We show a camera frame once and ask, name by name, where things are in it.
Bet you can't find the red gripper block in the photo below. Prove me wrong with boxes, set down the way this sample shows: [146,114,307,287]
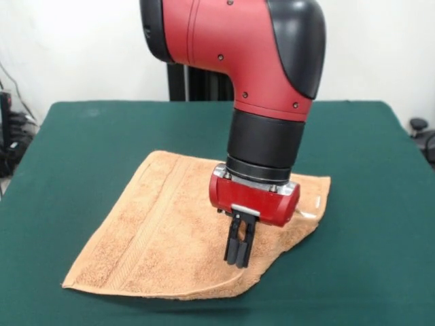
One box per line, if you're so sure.
[208,164,301,270]

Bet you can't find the tan terry towel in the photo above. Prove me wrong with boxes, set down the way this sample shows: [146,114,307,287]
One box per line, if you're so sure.
[60,150,332,302]

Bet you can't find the dark green table cloth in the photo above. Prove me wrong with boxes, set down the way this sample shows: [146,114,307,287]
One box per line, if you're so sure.
[0,100,435,326]

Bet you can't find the black chair base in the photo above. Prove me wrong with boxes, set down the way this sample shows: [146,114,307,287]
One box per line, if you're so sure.
[408,117,435,170]

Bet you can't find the black box device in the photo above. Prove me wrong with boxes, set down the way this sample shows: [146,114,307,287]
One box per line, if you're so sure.
[0,90,14,150]

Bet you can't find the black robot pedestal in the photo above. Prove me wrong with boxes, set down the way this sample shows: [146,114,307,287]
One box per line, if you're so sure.
[165,62,236,102]

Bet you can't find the black cable bundle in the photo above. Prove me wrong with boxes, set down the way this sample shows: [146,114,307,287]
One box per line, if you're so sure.
[0,111,37,177]

